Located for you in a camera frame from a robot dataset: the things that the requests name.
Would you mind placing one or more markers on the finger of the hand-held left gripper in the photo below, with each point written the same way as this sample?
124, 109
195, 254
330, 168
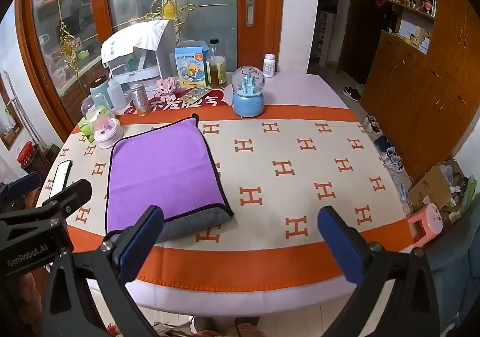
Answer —
69, 196
22, 184

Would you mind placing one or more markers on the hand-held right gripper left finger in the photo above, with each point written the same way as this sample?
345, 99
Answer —
138, 237

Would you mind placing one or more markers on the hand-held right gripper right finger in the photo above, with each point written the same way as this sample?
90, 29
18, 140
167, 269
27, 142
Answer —
342, 245

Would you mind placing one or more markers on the purple and grey towel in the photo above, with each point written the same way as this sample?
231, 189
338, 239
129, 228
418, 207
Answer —
161, 172

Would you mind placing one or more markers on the black smartphone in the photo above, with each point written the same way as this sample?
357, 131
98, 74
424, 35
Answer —
60, 177

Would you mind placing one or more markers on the red container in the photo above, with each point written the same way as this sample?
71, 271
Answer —
25, 153

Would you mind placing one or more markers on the green box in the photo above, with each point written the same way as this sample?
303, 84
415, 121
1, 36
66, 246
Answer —
85, 130

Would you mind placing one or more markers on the orange patterned table blanket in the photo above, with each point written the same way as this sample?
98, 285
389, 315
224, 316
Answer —
281, 209

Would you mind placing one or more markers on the glass dome with pink flowers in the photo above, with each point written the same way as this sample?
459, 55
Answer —
103, 127

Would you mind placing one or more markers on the pink plastic stool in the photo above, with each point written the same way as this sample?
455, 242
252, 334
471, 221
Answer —
425, 226

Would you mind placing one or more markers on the white sneakers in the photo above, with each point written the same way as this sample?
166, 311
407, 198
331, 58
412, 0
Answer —
393, 160

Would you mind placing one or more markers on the cardboard box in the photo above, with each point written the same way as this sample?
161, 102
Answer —
431, 187

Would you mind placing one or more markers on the white squeeze bottle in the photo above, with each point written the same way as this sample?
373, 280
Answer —
115, 95

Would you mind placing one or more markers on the teal humidifier with brown lid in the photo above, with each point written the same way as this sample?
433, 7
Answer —
98, 87

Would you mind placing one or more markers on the blue grey chair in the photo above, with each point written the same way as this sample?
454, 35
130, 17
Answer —
453, 273

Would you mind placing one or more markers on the metal canister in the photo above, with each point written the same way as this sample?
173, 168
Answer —
138, 98

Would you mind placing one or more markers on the dark shoes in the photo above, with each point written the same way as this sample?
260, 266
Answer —
371, 125

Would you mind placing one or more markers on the red printed mat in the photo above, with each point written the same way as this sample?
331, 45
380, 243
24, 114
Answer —
176, 104

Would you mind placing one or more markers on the pink block toy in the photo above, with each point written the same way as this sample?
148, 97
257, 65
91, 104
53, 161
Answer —
168, 85

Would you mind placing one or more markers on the black sneaker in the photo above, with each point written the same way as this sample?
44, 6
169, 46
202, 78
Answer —
351, 94

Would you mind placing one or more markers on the blister pill pack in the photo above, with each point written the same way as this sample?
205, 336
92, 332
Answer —
194, 94

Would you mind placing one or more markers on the wooden cabinet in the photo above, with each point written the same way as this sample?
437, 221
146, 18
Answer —
423, 104

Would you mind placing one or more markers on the white countertop appliance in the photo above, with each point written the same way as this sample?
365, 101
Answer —
165, 59

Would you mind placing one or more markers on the blue snow globe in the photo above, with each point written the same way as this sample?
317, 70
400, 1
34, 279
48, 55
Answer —
248, 97

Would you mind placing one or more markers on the blue duck print box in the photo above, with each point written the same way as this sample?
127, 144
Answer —
190, 67

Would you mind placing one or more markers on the glass bottle with yellow liquid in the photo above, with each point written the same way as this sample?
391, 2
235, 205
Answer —
216, 70

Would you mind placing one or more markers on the white pill bottle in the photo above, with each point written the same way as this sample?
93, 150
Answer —
269, 67

